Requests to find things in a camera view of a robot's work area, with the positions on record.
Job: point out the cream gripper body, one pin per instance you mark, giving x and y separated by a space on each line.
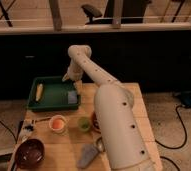
74 73

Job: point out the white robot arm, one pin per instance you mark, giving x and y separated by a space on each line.
113 103

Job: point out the green plastic tray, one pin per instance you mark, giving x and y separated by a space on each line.
54 96

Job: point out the yellow corn cob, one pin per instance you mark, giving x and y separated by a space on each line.
39 91

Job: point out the small green cup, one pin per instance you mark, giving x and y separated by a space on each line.
84 124

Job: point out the white cup with orange inside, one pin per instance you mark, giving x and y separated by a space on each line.
57 124

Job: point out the red bowl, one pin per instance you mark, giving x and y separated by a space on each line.
94 123

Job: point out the wooden table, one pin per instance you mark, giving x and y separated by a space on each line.
62 151

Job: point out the black and white brush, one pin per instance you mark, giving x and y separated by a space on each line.
26 133

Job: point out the metal measuring cup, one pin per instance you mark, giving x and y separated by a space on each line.
99 144

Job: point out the grey cloth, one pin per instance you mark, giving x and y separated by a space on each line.
88 154

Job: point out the dark brown bowl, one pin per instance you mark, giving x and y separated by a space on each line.
29 154

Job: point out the dark blue power box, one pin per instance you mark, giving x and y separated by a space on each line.
185 99

